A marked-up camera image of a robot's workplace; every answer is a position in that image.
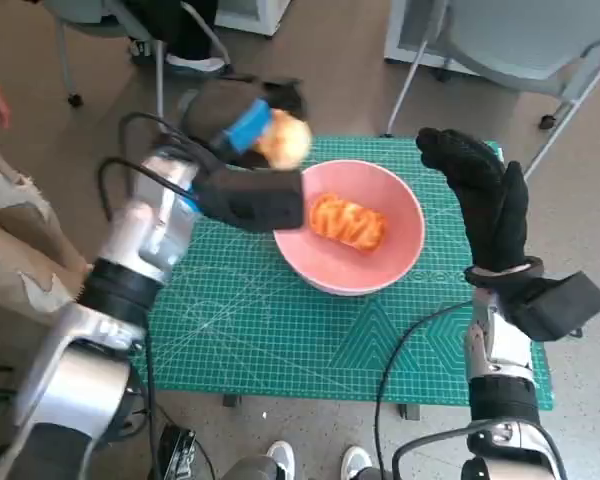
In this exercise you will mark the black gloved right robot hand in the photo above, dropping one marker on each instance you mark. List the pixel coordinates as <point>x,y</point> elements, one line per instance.
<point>495,215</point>

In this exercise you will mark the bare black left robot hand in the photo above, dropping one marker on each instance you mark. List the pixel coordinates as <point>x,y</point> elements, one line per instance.
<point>220,115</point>

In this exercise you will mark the round toy bread bun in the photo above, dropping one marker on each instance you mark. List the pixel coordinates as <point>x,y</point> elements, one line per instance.
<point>290,140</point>

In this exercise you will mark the pink bowl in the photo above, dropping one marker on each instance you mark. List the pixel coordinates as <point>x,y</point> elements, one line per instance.
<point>380,190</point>

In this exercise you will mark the braided toy bread loaf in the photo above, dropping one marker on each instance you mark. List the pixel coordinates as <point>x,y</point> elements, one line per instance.
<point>350,222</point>

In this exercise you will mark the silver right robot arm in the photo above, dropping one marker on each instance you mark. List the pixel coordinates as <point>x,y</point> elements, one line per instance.
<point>502,395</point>

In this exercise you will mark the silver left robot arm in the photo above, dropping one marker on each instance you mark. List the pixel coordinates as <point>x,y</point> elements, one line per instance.
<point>145,235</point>

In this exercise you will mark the person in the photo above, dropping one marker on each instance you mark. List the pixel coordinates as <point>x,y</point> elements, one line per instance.
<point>10,240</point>
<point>280,457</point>
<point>190,25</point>

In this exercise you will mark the grey mesh office chair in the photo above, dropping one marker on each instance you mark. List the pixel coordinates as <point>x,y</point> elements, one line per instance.
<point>505,35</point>

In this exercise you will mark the black table clamp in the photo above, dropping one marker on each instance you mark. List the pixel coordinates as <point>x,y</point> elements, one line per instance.
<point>231,401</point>
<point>409,413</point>

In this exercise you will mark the green cutting mat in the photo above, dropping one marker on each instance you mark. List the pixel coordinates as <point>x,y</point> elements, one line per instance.
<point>280,340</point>

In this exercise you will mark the black box device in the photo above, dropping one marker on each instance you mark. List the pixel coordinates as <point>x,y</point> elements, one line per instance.
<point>177,452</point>

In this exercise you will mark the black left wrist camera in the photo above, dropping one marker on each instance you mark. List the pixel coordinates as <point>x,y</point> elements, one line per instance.
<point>260,200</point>

